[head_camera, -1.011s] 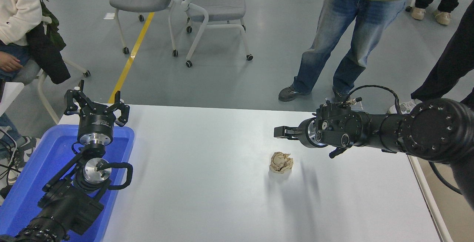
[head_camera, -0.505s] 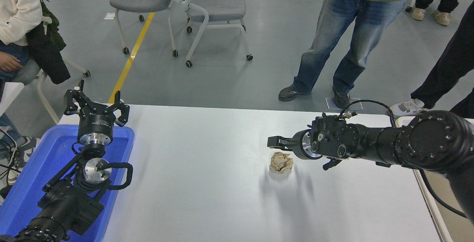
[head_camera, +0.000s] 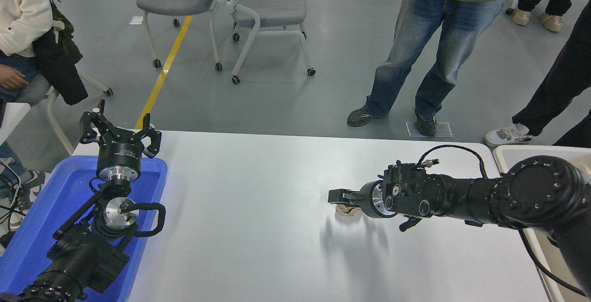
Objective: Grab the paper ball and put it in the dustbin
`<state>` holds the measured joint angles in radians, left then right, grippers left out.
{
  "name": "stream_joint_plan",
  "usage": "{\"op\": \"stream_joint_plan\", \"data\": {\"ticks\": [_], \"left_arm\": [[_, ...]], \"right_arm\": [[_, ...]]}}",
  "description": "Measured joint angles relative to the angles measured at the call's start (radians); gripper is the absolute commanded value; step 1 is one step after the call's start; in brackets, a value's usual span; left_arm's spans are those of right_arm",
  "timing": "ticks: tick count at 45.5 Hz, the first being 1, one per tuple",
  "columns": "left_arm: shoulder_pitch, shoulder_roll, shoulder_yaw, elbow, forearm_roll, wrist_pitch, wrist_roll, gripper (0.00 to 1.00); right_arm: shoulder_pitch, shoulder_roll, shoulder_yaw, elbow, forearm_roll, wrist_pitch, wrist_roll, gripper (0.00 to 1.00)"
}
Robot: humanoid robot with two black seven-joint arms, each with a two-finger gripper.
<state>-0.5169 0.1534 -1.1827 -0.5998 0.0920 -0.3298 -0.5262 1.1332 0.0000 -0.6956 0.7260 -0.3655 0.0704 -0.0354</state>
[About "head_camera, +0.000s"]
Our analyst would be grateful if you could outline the black jacket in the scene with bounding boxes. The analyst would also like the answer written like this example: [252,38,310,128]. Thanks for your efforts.
[32,27,88,105]

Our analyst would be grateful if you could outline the person's hand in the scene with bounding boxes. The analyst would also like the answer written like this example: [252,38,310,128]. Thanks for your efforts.
[0,64,29,90]

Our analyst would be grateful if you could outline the large pale bin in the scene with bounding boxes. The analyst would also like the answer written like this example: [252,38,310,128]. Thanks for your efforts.
[493,145,591,302]

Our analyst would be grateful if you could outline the tan paper ball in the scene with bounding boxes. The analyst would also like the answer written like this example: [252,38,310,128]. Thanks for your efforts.
[336,203,363,217]

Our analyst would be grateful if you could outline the blue plastic tray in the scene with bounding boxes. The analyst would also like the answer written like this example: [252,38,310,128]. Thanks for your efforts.
[0,155,168,302]

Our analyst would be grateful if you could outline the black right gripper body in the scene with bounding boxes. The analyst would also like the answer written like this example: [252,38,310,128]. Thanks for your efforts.
[358,181,377,219]

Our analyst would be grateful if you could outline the black cable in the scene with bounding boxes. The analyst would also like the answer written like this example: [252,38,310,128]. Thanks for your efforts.
[0,159,23,230]

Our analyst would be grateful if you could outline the dark green garment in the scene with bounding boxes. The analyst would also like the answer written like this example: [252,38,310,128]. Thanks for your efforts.
[48,0,83,62]

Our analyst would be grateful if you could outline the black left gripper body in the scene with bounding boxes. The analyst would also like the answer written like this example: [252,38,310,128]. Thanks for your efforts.
[96,137,144,170]

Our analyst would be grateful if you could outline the white floor plate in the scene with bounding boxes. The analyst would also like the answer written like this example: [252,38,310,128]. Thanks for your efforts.
[405,122,453,138]

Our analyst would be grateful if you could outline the white wheeled chair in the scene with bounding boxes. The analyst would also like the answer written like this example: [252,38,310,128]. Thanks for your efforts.
[13,19,114,156]

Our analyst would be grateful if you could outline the grey office chair with armrest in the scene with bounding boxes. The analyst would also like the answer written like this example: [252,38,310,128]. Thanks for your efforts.
[206,0,317,85]

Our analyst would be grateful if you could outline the white side table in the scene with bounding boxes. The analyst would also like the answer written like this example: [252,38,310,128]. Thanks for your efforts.
[0,103,30,145]

